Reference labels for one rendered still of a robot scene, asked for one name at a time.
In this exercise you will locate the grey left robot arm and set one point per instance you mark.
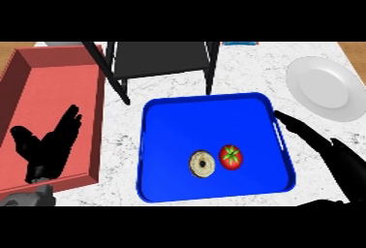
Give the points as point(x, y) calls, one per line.
point(30, 195)

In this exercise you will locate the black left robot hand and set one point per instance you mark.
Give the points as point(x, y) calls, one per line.
point(52, 148)

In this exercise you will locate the white round plate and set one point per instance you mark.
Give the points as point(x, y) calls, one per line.
point(329, 87)

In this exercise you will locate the red tomato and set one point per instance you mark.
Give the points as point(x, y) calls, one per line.
point(231, 157)

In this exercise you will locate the beige cupcake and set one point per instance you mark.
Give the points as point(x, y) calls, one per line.
point(203, 163)

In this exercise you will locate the red plastic tray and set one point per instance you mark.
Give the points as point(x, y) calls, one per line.
point(48, 119)

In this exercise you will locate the blue plastic tray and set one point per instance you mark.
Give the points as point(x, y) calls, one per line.
point(214, 145)

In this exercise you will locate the blue flat object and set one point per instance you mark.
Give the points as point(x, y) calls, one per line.
point(239, 43)

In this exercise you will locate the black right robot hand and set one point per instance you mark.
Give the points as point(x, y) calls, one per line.
point(334, 158)

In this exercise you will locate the black tiered shelf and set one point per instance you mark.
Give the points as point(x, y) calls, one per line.
point(160, 61)

